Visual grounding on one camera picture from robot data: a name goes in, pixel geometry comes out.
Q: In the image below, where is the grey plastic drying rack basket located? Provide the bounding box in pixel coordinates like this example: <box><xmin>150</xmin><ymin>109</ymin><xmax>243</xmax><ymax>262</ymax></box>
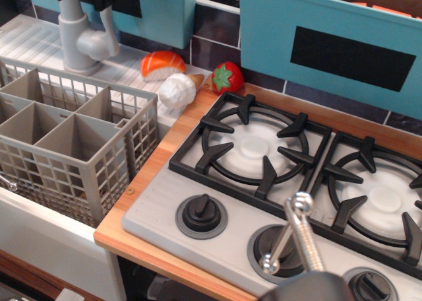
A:
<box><xmin>1</xmin><ymin>58</ymin><xmax>159</xmax><ymax>227</ymax></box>

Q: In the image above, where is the white ice cream cone toy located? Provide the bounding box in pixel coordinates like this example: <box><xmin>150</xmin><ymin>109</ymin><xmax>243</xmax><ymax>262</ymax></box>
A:
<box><xmin>158</xmin><ymin>73</ymin><xmax>204</xmax><ymax>109</ymax></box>

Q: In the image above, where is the grey toy stove top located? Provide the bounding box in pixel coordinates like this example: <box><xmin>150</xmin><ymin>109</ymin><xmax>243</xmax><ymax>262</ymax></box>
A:
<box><xmin>121</xmin><ymin>90</ymin><xmax>422</xmax><ymax>301</ymax></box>

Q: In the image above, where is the red strawberry toy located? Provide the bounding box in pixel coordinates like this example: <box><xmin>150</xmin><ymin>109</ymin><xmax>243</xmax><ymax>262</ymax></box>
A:
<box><xmin>212</xmin><ymin>61</ymin><xmax>245</xmax><ymax>95</ymax></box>

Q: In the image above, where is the left black stove knob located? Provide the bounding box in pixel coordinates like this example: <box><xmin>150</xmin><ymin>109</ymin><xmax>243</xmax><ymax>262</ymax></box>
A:
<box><xmin>175</xmin><ymin>193</ymin><xmax>228</xmax><ymax>240</ymax></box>

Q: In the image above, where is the black stove knob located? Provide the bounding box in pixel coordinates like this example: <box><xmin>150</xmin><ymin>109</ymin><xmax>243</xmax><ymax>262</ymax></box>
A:
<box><xmin>343</xmin><ymin>267</ymin><xmax>399</xmax><ymax>301</ymax></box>
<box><xmin>175</xmin><ymin>193</ymin><xmax>228</xmax><ymax>240</ymax></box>
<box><xmin>247</xmin><ymin>224</ymin><xmax>311</xmax><ymax>286</ymax></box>

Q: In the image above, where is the salmon sushi toy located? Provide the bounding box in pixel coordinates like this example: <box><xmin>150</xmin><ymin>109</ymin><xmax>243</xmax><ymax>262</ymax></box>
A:
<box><xmin>140</xmin><ymin>50</ymin><xmax>186</xmax><ymax>82</ymax></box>

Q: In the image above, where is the silver metal clamp screw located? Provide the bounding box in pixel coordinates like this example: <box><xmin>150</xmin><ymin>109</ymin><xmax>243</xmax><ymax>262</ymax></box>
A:
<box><xmin>259</xmin><ymin>191</ymin><xmax>325</xmax><ymax>275</ymax></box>

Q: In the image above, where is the teal bin left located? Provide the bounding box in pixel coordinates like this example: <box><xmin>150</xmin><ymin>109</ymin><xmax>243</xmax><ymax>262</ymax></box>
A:
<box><xmin>32</xmin><ymin>0</ymin><xmax>196</xmax><ymax>49</ymax></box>

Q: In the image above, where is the middle black stove knob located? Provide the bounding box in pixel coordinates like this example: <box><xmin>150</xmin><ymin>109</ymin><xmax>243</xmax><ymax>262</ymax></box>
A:
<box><xmin>247</xmin><ymin>224</ymin><xmax>311</xmax><ymax>286</ymax></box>

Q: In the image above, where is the grey toy faucet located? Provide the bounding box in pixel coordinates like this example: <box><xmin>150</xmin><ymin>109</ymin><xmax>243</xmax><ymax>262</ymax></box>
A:
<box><xmin>58</xmin><ymin>0</ymin><xmax>120</xmax><ymax>76</ymax></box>

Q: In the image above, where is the right black burner grate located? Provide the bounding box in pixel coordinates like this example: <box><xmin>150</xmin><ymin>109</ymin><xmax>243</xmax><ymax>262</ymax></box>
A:
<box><xmin>311</xmin><ymin>132</ymin><xmax>421</xmax><ymax>279</ymax></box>

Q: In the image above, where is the large teal bin right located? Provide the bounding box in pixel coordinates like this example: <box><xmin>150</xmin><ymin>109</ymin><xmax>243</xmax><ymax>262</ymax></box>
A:
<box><xmin>240</xmin><ymin>0</ymin><xmax>421</xmax><ymax>119</ymax></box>

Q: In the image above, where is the small silver metal rod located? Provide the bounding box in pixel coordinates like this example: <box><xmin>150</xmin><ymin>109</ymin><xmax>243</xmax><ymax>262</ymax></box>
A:
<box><xmin>0</xmin><ymin>176</ymin><xmax>18</xmax><ymax>191</ymax></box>

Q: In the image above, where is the right black stove knob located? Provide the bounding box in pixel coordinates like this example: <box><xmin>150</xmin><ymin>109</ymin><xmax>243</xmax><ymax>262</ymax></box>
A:
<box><xmin>343</xmin><ymin>267</ymin><xmax>399</xmax><ymax>301</ymax></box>

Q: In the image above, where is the black clamp mount base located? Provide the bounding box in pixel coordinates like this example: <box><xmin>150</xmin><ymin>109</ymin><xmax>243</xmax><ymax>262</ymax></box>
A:
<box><xmin>258</xmin><ymin>271</ymin><xmax>355</xmax><ymax>301</ymax></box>

